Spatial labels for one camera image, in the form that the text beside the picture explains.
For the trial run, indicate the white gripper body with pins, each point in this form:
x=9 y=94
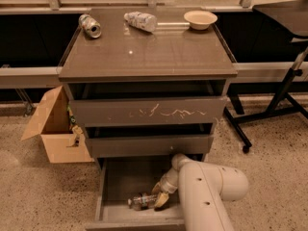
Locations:
x=167 y=186

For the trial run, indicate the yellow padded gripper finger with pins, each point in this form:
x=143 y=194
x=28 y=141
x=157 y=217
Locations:
x=161 y=200
x=157 y=188

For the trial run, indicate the clear plastic water bottle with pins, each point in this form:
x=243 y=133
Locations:
x=142 y=201

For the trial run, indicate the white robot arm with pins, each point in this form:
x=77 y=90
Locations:
x=202 y=189

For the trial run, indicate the grey bottom drawer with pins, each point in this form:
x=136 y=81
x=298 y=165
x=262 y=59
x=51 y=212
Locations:
x=123 y=178

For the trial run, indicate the grey drawer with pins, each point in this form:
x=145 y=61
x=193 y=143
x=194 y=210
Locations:
x=147 y=103
x=123 y=178
x=149 y=140

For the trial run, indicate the grey middle drawer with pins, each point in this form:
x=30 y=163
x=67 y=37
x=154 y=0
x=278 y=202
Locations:
x=149 y=140

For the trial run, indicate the grey top drawer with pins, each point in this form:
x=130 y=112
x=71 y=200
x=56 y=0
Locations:
x=147 y=103

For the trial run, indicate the grey drawer cabinet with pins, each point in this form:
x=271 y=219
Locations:
x=173 y=52

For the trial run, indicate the white labelled plastic bottle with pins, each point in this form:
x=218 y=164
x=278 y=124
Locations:
x=144 y=21

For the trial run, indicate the items inside cardboard box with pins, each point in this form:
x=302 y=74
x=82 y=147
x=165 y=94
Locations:
x=74 y=127

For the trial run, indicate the open cardboard box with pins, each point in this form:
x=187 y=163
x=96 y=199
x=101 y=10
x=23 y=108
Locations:
x=50 y=121

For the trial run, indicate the beige paper bowl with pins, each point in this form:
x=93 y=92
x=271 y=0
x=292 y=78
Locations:
x=200 y=20

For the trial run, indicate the crushed soda can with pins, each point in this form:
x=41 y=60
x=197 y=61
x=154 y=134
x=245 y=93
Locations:
x=90 y=26

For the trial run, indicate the black rolling stand table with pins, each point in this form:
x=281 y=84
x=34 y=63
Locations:
x=292 y=16

